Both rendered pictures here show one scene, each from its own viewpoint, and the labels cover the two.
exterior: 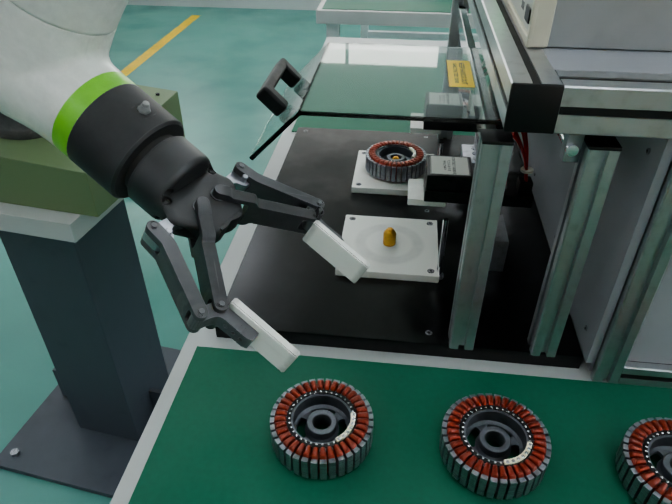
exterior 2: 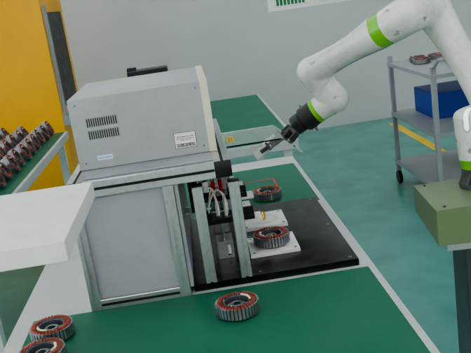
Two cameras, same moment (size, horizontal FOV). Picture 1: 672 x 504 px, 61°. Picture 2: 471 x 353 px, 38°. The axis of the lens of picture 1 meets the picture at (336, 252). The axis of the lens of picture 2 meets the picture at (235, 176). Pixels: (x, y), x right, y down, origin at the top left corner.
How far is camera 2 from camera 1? 2.99 m
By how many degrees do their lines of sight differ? 128
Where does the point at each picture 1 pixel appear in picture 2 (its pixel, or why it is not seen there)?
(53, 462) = not seen: outside the picture
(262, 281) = (308, 205)
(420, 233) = (249, 224)
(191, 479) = (296, 188)
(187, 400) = (310, 193)
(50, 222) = not seen: hidden behind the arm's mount
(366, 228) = (275, 220)
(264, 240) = (319, 213)
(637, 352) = not seen: hidden behind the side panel
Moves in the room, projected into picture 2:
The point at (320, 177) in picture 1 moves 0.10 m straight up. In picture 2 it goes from (315, 236) to (311, 206)
